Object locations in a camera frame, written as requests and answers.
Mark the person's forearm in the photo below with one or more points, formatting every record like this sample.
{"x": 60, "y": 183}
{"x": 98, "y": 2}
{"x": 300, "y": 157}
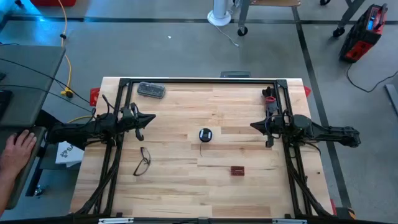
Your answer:
{"x": 4, "y": 193}

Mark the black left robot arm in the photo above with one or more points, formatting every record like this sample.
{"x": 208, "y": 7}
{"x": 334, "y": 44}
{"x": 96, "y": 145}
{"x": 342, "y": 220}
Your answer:
{"x": 81, "y": 132}

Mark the wooden workbench on casters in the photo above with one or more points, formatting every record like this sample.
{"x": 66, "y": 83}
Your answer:
{"x": 243, "y": 15}

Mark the silver metal bracket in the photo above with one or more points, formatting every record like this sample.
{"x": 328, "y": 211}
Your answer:
{"x": 289, "y": 221}
{"x": 115, "y": 221}

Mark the red plastic bin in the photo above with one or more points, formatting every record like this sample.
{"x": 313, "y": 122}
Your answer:
{"x": 53, "y": 2}

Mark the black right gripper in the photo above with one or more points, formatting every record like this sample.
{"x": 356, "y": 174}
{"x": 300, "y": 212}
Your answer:
{"x": 278, "y": 127}

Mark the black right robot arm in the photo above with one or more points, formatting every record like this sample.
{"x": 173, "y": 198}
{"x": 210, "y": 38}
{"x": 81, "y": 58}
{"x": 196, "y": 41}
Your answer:
{"x": 326, "y": 132}

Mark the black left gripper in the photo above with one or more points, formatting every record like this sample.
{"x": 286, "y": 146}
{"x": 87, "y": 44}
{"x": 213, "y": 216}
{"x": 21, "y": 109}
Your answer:
{"x": 129, "y": 119}

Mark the person's hand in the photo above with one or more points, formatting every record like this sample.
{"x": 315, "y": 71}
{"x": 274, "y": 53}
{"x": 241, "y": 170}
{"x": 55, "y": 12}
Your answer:
{"x": 15, "y": 152}

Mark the red and black tool case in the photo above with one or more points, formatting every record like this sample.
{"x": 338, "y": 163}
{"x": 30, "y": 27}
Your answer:
{"x": 362, "y": 34}

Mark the white pole with round base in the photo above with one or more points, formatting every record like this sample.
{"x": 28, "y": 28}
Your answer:
{"x": 219, "y": 17}

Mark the black aluminium table frame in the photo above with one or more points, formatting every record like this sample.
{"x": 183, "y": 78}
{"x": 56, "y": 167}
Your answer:
{"x": 202, "y": 80}

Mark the grey metal bar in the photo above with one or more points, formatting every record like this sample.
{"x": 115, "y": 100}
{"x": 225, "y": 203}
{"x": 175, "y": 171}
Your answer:
{"x": 392, "y": 98}

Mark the white printed box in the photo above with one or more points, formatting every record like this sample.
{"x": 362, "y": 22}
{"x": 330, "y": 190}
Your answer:
{"x": 66, "y": 154}

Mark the grey desk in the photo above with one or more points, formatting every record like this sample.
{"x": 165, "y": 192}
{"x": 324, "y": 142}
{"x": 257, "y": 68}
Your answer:
{"x": 31, "y": 77}

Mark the red bit holder block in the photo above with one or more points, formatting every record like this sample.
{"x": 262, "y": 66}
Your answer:
{"x": 237, "y": 170}

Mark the metal desk caster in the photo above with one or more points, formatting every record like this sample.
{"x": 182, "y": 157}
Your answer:
{"x": 38, "y": 190}

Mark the red table clamp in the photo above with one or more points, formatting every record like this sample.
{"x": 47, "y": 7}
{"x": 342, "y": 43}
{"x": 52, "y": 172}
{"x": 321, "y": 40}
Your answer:
{"x": 94, "y": 97}
{"x": 307, "y": 91}

